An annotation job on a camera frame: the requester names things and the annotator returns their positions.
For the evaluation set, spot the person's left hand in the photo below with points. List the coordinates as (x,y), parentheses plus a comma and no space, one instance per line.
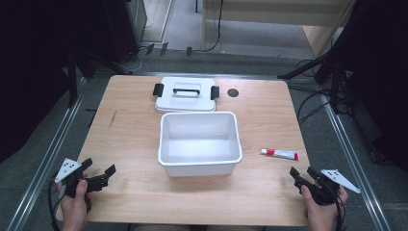
(75,208)

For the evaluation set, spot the red white ointment tube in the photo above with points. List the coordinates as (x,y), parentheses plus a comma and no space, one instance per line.
(280,154)

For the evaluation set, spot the light wooden desk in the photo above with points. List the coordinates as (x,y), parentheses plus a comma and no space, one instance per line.
(272,22)

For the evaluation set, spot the black tripod stand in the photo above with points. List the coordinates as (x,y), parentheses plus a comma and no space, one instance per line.
(327,70)
(75,73)

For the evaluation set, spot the dark cabinet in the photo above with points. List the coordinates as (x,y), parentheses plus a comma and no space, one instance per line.
(128,29)

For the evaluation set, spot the person's right hand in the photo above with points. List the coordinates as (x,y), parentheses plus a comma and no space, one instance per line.
(320,213)

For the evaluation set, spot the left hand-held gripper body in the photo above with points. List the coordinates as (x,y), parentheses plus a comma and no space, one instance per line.
(74,179)

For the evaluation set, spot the white plastic storage box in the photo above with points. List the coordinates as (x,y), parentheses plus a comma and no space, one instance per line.
(199,142)

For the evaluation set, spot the black round table grommet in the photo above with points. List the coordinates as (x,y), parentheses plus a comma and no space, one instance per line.
(233,93)

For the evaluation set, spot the aluminium floor rail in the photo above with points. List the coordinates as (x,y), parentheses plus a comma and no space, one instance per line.
(45,160)
(352,160)

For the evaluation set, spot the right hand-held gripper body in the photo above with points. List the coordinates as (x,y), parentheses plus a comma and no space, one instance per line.
(327,186)

